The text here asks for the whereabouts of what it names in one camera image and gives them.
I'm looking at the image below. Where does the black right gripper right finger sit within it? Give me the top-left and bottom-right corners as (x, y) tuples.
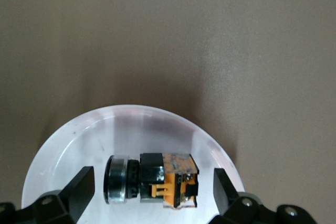
(214, 168), (316, 224)

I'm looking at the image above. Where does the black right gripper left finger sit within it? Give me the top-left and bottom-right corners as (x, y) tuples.
(0, 166), (95, 224)

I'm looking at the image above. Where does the orange push-button switch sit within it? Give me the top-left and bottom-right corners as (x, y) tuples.
(103, 152), (200, 209)

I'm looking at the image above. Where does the pink round plate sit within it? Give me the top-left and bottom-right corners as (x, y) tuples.
(21, 103), (246, 224)

